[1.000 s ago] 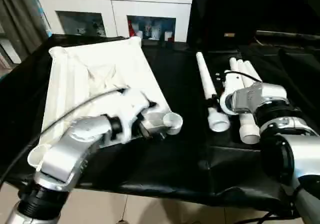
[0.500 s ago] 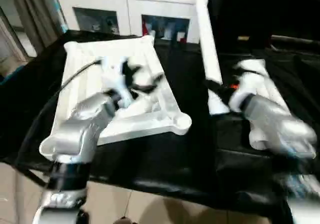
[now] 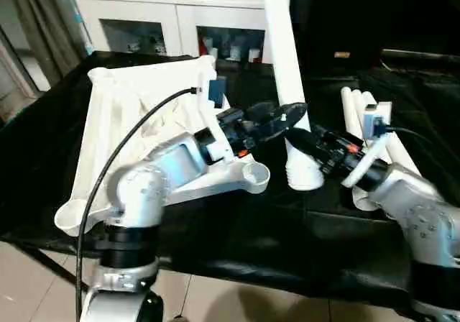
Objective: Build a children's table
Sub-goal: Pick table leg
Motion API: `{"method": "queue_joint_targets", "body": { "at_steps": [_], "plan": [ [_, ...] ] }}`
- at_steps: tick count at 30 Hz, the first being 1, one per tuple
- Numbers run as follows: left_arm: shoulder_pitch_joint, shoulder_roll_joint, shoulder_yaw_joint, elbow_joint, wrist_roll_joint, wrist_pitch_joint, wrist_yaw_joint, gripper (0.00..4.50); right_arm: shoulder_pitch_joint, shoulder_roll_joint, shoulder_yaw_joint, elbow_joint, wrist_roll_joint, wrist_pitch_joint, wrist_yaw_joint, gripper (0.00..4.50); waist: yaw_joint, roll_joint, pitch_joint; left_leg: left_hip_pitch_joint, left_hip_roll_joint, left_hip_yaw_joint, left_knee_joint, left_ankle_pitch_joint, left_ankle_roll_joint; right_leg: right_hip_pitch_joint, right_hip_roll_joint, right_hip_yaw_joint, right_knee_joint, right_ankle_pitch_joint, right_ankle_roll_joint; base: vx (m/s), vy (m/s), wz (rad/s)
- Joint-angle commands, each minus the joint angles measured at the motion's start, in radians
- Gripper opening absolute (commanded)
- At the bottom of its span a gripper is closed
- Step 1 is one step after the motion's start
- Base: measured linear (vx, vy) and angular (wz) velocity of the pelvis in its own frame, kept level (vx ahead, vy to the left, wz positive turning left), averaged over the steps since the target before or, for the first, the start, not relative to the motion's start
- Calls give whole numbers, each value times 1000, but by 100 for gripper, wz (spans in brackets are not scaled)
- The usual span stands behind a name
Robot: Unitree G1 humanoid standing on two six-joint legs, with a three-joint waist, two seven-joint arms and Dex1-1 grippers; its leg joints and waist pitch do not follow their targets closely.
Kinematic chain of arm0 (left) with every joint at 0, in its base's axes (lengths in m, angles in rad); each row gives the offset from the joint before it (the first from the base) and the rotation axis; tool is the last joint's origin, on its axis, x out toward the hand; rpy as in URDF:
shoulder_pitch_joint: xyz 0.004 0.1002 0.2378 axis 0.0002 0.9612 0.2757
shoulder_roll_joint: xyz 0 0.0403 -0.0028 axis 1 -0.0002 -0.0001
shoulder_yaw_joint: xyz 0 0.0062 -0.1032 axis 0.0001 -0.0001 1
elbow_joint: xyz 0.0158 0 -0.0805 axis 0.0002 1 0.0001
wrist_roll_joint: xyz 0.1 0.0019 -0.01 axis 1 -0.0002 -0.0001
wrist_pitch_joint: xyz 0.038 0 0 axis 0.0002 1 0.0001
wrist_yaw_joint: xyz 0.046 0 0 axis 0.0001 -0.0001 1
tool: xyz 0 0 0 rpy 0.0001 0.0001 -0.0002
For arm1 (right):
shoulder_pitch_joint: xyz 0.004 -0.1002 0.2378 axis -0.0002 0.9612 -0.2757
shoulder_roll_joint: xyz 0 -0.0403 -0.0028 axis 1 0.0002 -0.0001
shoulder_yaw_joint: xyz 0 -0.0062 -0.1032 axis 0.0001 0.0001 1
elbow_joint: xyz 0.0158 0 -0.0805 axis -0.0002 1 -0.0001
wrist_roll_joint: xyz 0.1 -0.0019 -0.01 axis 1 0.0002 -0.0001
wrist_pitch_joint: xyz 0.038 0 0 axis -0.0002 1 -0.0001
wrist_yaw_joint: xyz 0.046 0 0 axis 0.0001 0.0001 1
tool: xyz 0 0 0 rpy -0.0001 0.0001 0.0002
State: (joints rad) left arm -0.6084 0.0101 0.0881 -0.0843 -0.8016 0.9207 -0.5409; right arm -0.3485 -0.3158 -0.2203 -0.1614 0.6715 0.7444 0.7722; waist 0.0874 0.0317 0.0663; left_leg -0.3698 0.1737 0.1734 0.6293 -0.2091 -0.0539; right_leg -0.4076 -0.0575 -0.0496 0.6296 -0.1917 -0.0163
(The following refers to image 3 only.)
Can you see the white plastic table top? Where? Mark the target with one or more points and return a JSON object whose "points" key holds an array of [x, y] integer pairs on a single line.
{"points": [[118, 95]]}

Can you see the white cup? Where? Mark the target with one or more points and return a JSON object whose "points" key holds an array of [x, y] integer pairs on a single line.
{"points": [[254, 56], [214, 53]]}

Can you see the black mat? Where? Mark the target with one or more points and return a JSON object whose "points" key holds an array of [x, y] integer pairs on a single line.
{"points": [[251, 235]]}

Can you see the black speaker with gold label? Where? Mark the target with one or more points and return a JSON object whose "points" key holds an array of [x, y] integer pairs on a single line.
{"points": [[334, 20]]}

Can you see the dark metal bar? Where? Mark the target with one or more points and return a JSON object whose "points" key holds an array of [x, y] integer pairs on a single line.
{"points": [[420, 54]]}

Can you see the grey curtain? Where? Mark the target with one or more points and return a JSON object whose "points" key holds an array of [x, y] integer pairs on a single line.
{"points": [[46, 23]]}

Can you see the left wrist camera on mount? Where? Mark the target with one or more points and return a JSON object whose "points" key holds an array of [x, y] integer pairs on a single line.
{"points": [[217, 92]]}

